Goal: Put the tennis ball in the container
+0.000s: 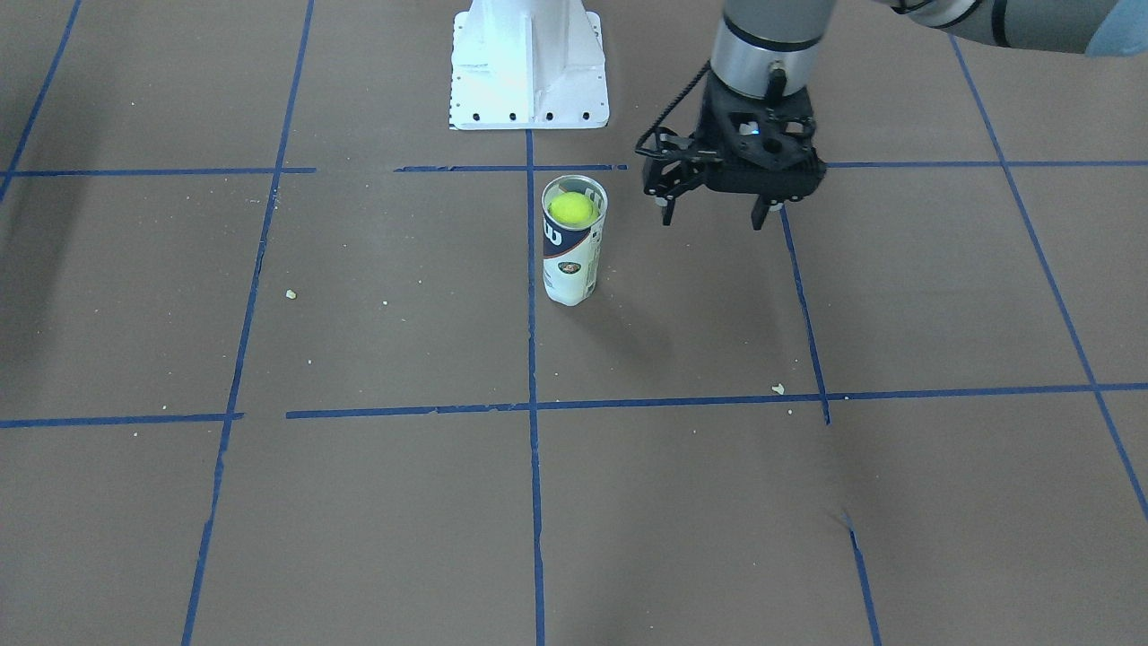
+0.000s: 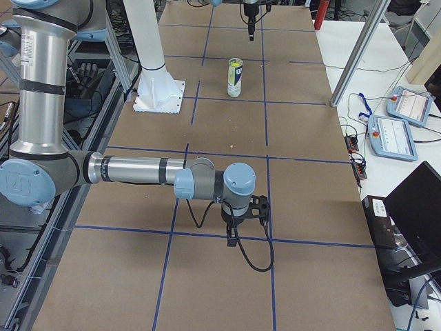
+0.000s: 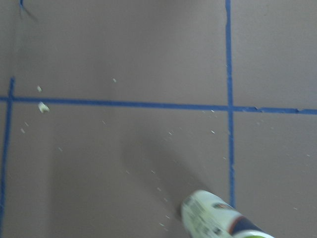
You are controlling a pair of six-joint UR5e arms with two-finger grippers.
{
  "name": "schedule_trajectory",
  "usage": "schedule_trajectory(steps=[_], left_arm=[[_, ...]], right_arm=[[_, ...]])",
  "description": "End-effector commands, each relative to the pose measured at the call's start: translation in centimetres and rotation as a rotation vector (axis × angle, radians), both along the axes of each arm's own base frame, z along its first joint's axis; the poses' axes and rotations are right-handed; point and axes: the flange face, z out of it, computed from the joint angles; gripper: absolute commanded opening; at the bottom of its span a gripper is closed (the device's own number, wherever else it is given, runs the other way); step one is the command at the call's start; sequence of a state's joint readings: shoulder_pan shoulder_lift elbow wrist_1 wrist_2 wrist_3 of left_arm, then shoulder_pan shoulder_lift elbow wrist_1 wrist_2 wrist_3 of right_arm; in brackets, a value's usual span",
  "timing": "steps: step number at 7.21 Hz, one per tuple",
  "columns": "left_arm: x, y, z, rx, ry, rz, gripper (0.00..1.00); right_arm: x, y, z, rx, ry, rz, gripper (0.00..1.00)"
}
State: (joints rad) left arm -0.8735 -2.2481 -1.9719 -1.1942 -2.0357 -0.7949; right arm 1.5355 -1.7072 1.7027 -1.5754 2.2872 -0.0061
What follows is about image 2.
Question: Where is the blue lanyard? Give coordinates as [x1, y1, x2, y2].
[356, 92, 373, 122]

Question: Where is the clear tennis ball can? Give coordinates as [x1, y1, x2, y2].
[227, 58, 243, 98]

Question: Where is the black box unit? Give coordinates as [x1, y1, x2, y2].
[362, 195, 409, 272]

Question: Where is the brown paper table cover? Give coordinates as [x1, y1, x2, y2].
[32, 0, 397, 331]

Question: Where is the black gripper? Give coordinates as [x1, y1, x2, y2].
[221, 195, 269, 247]
[240, 0, 271, 41]

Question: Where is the near teach pendant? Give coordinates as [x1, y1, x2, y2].
[367, 115, 418, 161]

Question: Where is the black laptop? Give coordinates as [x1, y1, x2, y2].
[384, 161, 440, 257]

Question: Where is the teach pendant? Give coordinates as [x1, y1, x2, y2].
[367, 115, 418, 161]
[386, 86, 433, 128]

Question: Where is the red cylinder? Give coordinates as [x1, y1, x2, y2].
[314, 0, 330, 31]

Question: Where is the far teach pendant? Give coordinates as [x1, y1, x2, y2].
[386, 86, 433, 128]

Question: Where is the aluminium frame post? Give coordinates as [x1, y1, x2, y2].
[330, 0, 391, 108]

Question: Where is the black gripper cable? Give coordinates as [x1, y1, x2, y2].
[185, 199, 275, 272]

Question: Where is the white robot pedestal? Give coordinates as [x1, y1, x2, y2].
[123, 0, 185, 114]

